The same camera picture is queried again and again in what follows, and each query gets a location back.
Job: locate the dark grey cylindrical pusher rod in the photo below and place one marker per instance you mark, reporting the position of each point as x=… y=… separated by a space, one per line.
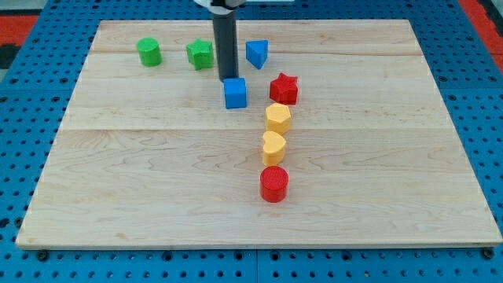
x=225 y=34

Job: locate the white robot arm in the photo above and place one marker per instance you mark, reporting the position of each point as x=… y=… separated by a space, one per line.
x=221 y=7

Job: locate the blue triangle block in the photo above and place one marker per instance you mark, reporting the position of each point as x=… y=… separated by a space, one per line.
x=257 y=52

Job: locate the blue cube block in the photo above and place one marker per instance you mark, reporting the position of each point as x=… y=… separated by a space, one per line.
x=235 y=93

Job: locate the green star block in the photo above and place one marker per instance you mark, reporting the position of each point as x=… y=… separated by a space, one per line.
x=200 y=54

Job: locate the green cylinder block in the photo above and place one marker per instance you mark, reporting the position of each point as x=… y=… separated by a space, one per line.
x=149 y=52

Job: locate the red star block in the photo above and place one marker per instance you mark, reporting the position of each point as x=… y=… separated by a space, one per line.
x=284 y=89

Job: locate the yellow hexagon block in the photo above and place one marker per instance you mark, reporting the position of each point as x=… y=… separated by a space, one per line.
x=278 y=118

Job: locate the yellow heart block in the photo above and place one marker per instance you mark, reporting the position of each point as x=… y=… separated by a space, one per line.
x=274 y=147

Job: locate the light wooden board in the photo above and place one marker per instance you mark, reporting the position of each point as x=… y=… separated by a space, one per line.
x=149 y=158

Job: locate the red cylinder block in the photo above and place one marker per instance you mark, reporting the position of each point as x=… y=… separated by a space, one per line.
x=274 y=184

